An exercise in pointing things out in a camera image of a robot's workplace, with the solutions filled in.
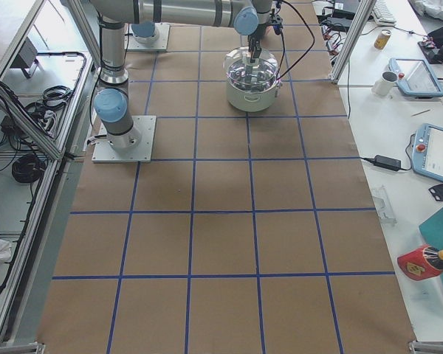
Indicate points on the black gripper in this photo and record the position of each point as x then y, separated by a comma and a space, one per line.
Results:
253, 39

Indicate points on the glass pot lid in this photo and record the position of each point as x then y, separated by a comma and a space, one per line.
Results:
250, 74

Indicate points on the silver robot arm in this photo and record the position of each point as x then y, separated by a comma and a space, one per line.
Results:
248, 18
111, 102

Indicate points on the mint green electric pot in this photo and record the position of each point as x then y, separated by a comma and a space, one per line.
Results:
252, 102

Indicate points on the yellow drink can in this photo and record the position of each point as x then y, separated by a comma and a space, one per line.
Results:
382, 39

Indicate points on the white mug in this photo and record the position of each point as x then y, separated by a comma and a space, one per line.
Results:
385, 83

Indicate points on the upper teach pendant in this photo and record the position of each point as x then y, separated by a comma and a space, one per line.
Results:
416, 78

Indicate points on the teach pendant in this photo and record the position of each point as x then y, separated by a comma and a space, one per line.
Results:
416, 78
427, 152

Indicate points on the black power adapter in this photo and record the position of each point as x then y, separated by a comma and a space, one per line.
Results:
385, 162

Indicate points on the lower teach pendant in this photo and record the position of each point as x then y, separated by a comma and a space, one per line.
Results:
427, 152

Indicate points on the black round object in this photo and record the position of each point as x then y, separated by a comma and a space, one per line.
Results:
437, 192

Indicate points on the red emergency stop box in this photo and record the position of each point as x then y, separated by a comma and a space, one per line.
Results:
422, 263

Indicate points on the aluminium frame post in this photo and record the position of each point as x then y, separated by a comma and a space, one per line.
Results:
363, 12

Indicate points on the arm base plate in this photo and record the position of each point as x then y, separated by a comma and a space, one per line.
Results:
148, 38
134, 146

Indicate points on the clear plastic bracket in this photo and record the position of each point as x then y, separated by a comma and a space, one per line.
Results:
383, 206

